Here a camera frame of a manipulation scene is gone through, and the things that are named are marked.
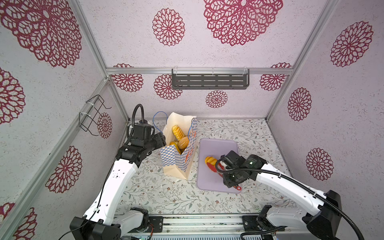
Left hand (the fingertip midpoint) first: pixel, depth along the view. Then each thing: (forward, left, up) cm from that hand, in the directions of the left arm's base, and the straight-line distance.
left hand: (159, 141), depth 76 cm
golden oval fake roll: (+7, -12, -11) cm, 18 cm away
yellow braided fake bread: (+14, -8, -9) cm, 19 cm away
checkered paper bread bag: (-5, -6, -13) cm, 16 cm away
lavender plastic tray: (-11, -25, -23) cm, 36 cm away
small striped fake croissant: (-3, -27, -14) cm, 31 cm away
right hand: (-16, -33, -12) cm, 39 cm away
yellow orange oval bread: (+9, -6, -15) cm, 18 cm away
